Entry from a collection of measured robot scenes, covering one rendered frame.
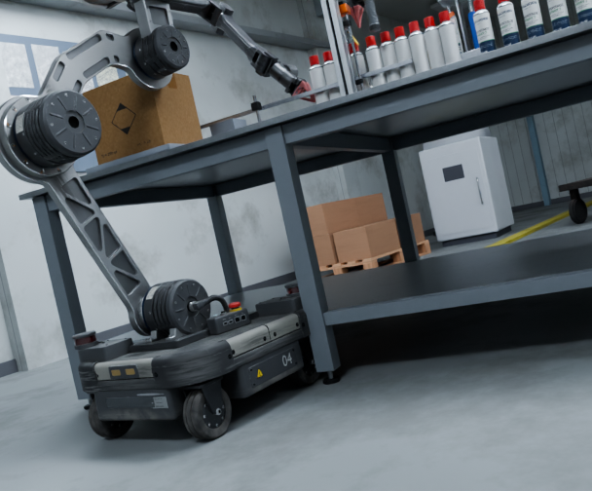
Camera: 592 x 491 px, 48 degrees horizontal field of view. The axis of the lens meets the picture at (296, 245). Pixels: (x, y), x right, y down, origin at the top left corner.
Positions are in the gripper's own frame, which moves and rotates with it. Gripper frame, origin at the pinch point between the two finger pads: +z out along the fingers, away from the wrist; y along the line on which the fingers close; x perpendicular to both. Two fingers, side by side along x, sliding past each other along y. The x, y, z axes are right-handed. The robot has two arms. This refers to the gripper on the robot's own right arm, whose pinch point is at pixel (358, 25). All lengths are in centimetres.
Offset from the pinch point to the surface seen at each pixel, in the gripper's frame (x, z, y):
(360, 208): -324, 75, 120
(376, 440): 117, 116, -14
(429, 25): 21.7, 13.1, -29.1
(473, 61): 68, 36, -46
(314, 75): 22.6, 17.4, 13.8
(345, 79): 36.3, 24.4, -1.0
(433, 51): 22.9, 21.7, -28.8
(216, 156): 63, 40, 38
